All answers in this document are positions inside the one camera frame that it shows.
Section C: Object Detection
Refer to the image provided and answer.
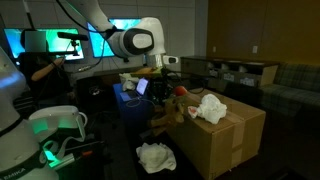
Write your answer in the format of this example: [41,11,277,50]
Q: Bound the large cardboard box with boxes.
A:
[165,88,267,180]

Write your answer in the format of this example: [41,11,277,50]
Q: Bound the seated person dark clothes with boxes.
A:
[18,28,73,108]

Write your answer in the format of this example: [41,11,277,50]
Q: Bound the dark low cabinet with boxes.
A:
[75,68,134,113]

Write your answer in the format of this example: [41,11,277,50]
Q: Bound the brown plush toy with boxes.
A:
[147,96,186,137]

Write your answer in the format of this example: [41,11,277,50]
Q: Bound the green plaid sofa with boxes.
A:
[259,63,320,116]

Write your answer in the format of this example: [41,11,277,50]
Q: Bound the dark low shelf unit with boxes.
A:
[179,55,280,89]

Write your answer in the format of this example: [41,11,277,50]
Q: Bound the black device green lights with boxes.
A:
[39,133,105,171]

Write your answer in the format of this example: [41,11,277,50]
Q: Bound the dark storage bin white print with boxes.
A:
[222,72,236,83]
[208,68,220,78]
[239,76,256,87]

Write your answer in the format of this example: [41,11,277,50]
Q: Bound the white towel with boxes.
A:
[135,142,178,174]

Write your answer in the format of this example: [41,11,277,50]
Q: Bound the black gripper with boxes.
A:
[149,76,176,106]

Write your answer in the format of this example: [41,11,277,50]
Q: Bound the blue side table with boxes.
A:
[112,83,161,128]

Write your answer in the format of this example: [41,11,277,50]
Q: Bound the red plush rose green leaves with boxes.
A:
[164,85,189,105]

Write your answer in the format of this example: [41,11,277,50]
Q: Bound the white crumpled bag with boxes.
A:
[119,72,139,92]

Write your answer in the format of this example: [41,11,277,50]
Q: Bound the white pink plush toy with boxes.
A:
[187,93,228,125]

